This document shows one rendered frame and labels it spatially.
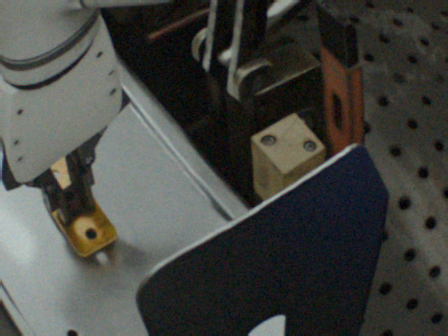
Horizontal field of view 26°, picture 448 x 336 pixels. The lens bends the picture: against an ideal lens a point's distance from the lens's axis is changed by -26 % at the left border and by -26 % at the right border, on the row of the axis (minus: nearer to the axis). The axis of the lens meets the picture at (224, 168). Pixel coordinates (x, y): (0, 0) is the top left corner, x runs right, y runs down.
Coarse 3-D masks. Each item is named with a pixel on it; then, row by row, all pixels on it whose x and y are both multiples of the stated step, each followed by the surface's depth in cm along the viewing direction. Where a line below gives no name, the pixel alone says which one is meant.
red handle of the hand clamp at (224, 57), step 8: (280, 0) 78; (288, 0) 78; (296, 0) 78; (304, 0) 78; (312, 0) 78; (272, 8) 78; (280, 8) 78; (288, 8) 78; (296, 8) 78; (304, 8) 79; (272, 16) 78; (280, 16) 78; (288, 16) 78; (272, 24) 78; (280, 24) 78; (272, 32) 79; (232, 40) 79; (224, 48) 79; (216, 56) 80; (224, 56) 79; (224, 64) 79
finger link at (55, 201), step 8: (24, 184) 72; (32, 184) 73; (40, 184) 74; (56, 184) 75; (56, 192) 75; (48, 200) 76; (56, 200) 76; (64, 200) 76; (48, 208) 78; (56, 208) 77; (64, 208) 76; (64, 216) 77
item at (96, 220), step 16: (64, 160) 81; (64, 176) 81; (64, 192) 79; (80, 208) 79; (96, 208) 79; (64, 224) 78; (80, 224) 78; (96, 224) 78; (112, 224) 78; (80, 240) 77; (96, 240) 77; (112, 240) 77
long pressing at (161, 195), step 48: (144, 96) 86; (144, 144) 84; (192, 144) 83; (0, 192) 82; (96, 192) 81; (144, 192) 81; (192, 192) 81; (0, 240) 79; (48, 240) 79; (144, 240) 79; (192, 240) 79; (0, 288) 76; (48, 288) 76; (96, 288) 77
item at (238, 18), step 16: (224, 0) 76; (240, 0) 73; (256, 0) 73; (224, 16) 77; (240, 16) 74; (256, 16) 74; (208, 32) 79; (224, 32) 79; (240, 32) 75; (256, 32) 76; (208, 48) 80; (240, 48) 76; (256, 48) 77; (208, 64) 81; (240, 64) 77
